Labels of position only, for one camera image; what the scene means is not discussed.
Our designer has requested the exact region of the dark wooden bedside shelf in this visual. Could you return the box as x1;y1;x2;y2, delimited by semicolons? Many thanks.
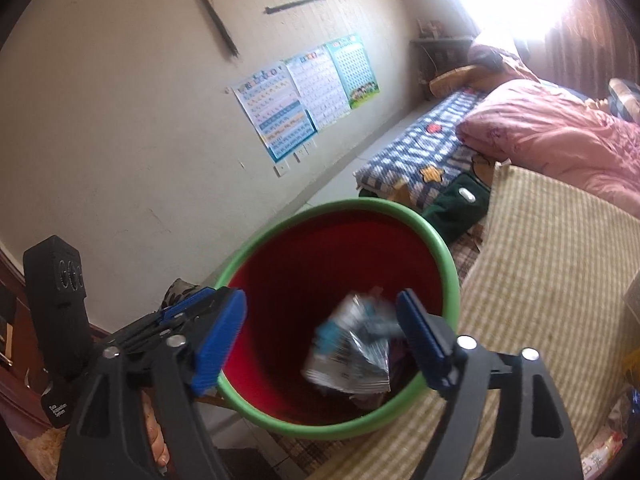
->
410;35;476;101

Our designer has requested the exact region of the brown patterned curtain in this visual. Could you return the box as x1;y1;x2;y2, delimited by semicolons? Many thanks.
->
545;0;640;86

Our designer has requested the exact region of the tan fluffy rug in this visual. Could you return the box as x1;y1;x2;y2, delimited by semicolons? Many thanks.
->
10;427;71;466

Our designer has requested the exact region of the pink floral quilt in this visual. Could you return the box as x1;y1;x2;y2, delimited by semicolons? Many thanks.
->
457;79;640;221

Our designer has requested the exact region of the person's left hand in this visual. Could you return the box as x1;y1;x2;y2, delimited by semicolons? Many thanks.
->
141;389;172;476

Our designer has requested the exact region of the dark green cloth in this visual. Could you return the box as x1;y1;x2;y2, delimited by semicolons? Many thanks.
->
360;170;493;246

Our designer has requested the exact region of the pink white wrapper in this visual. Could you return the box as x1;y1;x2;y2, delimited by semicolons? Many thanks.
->
585;430;632;472

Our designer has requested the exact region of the blue bordered wall poster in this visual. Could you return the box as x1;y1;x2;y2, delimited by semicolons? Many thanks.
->
231;60;318;163

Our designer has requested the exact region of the blue white printed pillow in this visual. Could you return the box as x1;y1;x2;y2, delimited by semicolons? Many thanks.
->
607;77;640;121

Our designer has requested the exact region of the blue checked bed sheet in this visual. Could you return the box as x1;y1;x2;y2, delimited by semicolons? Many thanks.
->
354;87;506;206

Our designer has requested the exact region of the red bin with green rim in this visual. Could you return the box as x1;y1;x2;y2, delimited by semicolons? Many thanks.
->
212;198;461;442

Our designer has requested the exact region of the pink pillow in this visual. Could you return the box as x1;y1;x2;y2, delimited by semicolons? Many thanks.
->
467;42;541;83

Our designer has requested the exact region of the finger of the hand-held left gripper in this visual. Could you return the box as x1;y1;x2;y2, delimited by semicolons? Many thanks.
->
117;319;201;352
150;286;235;327

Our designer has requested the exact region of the green bordered wall poster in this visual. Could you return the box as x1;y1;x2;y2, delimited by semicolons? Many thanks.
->
325;34;381;110

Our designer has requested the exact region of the white chart wall poster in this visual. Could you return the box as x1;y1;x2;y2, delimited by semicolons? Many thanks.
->
285;45;353;133

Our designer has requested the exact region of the yellow brown pillow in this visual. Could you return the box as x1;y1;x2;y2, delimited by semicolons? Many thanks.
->
429;64;496;98

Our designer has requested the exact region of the floral cushion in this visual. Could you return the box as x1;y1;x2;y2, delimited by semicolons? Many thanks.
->
162;279;203;311

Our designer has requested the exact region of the silver wrapper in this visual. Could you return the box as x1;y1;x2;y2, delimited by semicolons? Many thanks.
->
301;287;407;396

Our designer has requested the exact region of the beige striped woven mat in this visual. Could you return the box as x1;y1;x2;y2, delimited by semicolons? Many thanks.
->
300;162;640;480

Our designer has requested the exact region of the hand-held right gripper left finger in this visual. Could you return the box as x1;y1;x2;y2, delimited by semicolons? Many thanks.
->
55;287;248;480

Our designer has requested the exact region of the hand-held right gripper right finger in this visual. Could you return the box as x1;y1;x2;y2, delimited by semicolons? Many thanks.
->
396;289;585;480

